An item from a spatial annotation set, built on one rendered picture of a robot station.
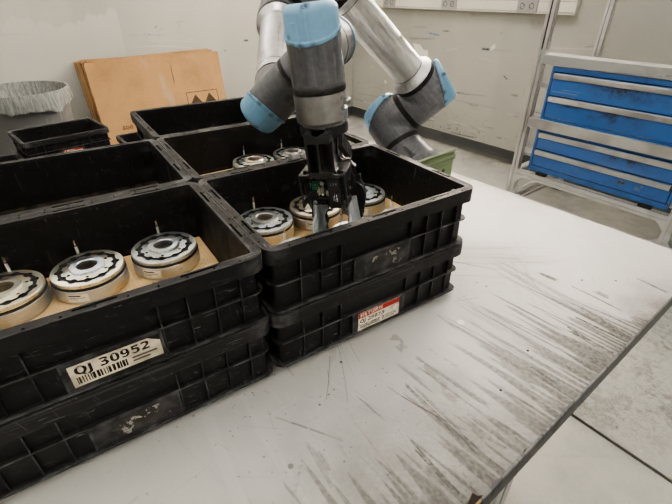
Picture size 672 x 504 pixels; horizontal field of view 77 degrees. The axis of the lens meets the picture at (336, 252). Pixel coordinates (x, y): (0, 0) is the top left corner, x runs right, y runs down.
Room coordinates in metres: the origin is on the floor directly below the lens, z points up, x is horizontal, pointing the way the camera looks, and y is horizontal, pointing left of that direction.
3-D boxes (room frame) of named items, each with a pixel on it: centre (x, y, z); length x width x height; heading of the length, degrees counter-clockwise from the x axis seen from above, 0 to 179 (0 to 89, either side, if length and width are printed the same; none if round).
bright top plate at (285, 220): (0.69, 0.13, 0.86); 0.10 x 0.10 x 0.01
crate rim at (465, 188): (0.70, 0.00, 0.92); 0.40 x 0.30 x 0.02; 123
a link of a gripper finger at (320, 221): (0.63, 0.03, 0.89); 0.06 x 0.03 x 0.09; 168
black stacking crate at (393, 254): (0.70, 0.00, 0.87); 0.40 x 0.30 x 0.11; 123
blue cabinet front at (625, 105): (2.11, -1.35, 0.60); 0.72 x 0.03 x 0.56; 39
